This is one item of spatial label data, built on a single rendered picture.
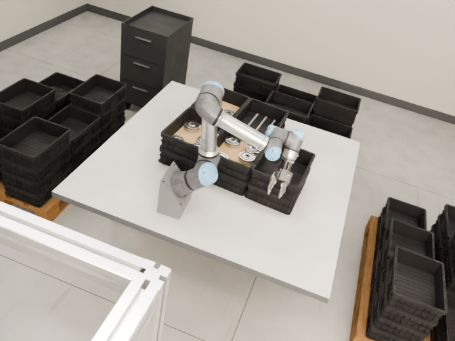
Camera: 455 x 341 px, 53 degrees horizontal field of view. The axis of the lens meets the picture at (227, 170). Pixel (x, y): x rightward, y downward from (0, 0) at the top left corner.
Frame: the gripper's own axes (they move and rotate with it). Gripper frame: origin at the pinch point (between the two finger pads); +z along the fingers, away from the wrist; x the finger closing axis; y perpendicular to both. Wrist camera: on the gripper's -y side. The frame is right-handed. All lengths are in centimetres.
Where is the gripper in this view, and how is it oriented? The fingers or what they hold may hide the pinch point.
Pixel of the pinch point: (273, 194)
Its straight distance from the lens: 239.1
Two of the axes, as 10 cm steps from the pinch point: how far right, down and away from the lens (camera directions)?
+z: -3.4, 9.4, 0.6
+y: 1.2, 1.1, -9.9
